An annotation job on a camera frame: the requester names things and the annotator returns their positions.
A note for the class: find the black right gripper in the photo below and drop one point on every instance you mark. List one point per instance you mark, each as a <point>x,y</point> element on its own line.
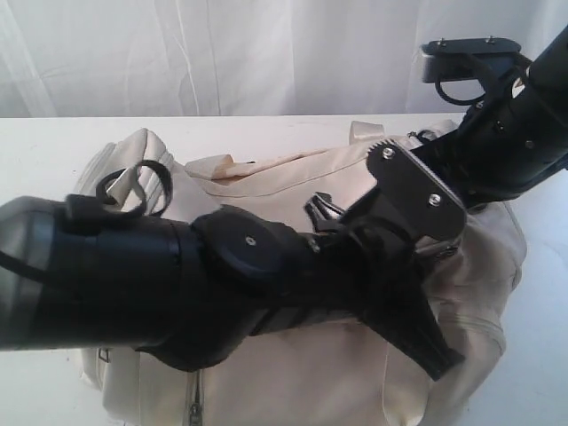
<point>511,145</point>

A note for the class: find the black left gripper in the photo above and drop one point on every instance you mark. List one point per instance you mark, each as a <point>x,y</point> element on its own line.
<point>369,270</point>

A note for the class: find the beige fabric duffel bag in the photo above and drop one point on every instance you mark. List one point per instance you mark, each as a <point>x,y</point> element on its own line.
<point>338,372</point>

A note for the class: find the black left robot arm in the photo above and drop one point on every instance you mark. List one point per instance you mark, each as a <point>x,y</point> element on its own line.
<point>76,276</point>

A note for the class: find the white backdrop curtain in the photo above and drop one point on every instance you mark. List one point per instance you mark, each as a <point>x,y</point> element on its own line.
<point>172,58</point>

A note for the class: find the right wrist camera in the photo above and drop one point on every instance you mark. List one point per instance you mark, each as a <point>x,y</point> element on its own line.
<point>484,60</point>

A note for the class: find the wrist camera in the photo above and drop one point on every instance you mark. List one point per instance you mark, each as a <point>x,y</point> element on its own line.
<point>484,60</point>
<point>408,194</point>

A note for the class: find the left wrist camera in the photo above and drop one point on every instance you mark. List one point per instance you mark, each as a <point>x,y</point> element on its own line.
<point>408,194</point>

